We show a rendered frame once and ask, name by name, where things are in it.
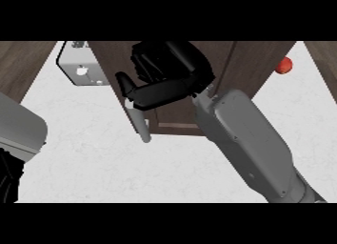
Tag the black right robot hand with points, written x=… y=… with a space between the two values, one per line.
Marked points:
x=167 y=85

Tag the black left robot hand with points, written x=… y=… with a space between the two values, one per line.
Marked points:
x=4 y=174

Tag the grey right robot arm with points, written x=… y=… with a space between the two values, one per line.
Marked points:
x=251 y=139

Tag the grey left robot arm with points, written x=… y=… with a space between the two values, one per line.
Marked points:
x=12 y=127

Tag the dark wooden cabinet panel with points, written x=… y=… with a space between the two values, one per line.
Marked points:
x=260 y=63

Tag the brown wooden cabinet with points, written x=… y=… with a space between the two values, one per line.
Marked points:
x=12 y=63
x=334 y=70

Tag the red round fruit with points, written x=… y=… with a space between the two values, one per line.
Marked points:
x=285 y=65

